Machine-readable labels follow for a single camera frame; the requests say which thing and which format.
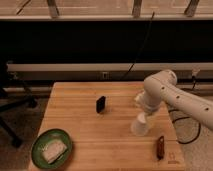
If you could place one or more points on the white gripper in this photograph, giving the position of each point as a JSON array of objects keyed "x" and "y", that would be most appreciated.
[{"x": 151, "y": 116}]

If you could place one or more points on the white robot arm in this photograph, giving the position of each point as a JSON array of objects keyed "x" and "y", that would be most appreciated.
[{"x": 162, "y": 87}]

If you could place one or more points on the black eraser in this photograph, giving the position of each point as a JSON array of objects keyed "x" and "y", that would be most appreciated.
[{"x": 100, "y": 104}]

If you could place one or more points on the brown red pocket knife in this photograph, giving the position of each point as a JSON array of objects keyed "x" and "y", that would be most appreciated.
[{"x": 160, "y": 148}]

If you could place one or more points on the thin black rod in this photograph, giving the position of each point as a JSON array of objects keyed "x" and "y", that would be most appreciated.
[{"x": 141, "y": 47}]

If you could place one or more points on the green plate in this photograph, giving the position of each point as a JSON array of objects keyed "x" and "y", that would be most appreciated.
[{"x": 46, "y": 137}]

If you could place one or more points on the white sponge on plate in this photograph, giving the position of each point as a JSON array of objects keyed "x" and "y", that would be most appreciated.
[{"x": 53, "y": 150}]

